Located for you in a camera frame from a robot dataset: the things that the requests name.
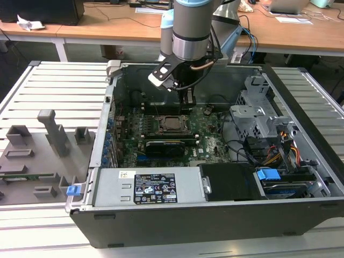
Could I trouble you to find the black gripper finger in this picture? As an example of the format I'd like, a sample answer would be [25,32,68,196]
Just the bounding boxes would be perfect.
[179,90,196,115]

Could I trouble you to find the black RAM slot row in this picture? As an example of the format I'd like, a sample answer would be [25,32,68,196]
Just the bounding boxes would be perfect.
[145,133,200,146]
[141,101,181,116]

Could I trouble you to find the black graphics card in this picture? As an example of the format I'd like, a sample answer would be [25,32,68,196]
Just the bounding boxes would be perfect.
[145,139,186,159]

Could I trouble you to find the green motherboard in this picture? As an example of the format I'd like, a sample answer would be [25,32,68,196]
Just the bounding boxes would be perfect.
[115,104,232,168]

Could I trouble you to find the silver metal drive cage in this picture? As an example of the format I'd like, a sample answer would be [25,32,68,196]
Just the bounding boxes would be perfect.
[230,74,299,141]

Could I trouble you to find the white paper sheet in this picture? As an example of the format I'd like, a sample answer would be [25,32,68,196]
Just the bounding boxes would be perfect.
[135,7,175,15]
[274,16,314,25]

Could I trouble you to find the brown cardboard box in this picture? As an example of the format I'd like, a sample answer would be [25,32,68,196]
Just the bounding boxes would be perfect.
[101,45,126,60]

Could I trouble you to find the black plastic shroud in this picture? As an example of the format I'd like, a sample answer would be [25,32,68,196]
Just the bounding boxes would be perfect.
[200,163,267,202]

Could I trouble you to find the beige crumpled object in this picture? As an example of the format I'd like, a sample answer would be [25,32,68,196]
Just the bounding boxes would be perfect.
[238,0,255,13]

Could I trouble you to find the hard disk in blue carrier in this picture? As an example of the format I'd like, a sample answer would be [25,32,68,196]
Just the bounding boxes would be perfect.
[256,167,312,200]

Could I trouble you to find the grey power supply unit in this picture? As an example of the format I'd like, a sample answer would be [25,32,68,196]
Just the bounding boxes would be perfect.
[92,168,208,207]

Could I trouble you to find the black open PC case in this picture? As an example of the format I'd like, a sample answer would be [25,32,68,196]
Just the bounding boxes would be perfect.
[69,60,344,249]

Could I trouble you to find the silver laptop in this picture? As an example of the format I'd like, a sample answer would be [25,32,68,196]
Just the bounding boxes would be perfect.
[264,0,310,15]

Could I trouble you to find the blue case latch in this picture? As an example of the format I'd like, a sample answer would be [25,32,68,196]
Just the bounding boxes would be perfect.
[66,185,82,197]

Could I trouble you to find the mint green appliance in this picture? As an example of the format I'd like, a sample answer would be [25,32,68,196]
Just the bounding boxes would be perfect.
[310,0,337,9]

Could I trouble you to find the grey parts rack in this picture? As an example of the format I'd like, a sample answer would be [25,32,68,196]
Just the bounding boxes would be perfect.
[0,109,96,206]

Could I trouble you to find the black computer box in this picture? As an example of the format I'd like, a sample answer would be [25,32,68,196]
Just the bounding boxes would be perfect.
[0,0,85,26]

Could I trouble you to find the crumpled white paper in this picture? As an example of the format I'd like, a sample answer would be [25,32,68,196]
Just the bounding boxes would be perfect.
[16,15,46,32]

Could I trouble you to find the green RAM stick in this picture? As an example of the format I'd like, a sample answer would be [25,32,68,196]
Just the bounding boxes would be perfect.
[0,173,55,180]

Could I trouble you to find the white wrist camera black mount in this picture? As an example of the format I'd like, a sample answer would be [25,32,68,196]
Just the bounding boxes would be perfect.
[147,55,180,92]

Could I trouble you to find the grey case latch handle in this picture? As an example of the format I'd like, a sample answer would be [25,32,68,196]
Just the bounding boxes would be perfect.
[106,60,121,79]

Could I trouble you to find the blue cable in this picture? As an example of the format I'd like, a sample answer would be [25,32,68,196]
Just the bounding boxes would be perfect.
[240,25,259,64]

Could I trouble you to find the wooden desk white frame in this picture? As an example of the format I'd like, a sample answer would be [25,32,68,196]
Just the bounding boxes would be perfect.
[56,0,344,58]
[0,20,68,63]

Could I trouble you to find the coloured power wire bundle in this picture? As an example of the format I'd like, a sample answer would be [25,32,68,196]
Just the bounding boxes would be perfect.
[264,130,299,166]

